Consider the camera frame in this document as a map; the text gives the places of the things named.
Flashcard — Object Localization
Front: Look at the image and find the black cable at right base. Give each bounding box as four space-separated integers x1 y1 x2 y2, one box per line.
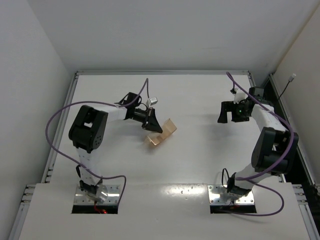
221 167 232 193

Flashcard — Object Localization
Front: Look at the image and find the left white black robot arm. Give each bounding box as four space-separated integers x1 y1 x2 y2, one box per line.
68 92 163 199

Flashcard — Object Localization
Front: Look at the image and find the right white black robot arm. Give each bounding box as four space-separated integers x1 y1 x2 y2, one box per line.
217 87 299 197

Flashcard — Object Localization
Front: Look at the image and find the transparent orange plastic container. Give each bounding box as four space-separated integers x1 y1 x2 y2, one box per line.
145 118 177 147

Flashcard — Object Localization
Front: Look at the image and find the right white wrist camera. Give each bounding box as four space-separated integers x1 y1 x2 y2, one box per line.
233 91 247 104

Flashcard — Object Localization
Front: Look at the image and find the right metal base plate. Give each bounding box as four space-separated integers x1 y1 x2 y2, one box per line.
207 184 255 207

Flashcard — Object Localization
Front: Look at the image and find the black wall cable white plug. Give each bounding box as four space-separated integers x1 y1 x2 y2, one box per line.
276 73 297 101

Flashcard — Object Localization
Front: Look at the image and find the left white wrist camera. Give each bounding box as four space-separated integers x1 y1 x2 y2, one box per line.
146 97 158 106

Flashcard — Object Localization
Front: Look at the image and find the metal base plate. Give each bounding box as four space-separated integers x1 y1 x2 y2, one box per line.
73 184 120 206
207 184 255 207

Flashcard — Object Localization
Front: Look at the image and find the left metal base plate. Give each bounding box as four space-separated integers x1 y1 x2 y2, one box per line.
73 184 120 206

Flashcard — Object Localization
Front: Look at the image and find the red wire under left base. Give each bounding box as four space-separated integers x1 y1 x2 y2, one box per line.
93 202 108 215

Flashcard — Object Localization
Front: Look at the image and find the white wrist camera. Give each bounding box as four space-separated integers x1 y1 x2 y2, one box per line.
233 91 247 104
146 97 158 106

